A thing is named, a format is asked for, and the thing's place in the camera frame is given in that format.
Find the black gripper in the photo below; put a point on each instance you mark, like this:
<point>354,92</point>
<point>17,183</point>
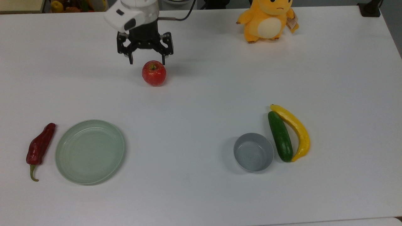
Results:
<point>144,36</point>

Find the red apple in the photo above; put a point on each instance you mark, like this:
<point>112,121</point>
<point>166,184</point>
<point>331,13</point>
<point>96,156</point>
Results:
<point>154,75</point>

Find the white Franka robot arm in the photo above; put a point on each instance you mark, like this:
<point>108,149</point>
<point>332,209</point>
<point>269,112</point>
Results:
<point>138,12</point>

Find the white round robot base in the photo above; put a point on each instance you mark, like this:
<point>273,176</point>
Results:
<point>176,2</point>

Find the bin of toy food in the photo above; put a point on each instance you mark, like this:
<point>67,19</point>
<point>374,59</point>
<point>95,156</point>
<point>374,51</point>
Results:
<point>72,6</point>

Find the pale green plate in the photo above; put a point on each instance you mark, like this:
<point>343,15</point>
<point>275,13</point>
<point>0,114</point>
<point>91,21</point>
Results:
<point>89,152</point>

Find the yellow plush toy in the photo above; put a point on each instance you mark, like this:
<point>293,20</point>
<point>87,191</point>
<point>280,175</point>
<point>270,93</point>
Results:
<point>267,28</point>

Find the beige cardboard box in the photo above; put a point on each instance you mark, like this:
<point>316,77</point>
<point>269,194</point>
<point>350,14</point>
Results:
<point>19,4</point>

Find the red chili pepper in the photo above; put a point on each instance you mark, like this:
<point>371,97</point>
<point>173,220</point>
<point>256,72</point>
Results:
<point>39,146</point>

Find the grey round bowl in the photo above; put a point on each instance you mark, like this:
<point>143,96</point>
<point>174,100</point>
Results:
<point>253,153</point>

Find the green cucumber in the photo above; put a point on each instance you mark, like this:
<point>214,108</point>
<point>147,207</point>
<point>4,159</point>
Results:
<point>281,138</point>

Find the yellow banana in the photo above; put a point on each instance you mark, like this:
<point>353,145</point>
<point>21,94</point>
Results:
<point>301,131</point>

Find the black desk clamp base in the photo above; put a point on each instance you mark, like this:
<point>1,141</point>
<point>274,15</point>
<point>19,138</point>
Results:
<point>369,9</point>

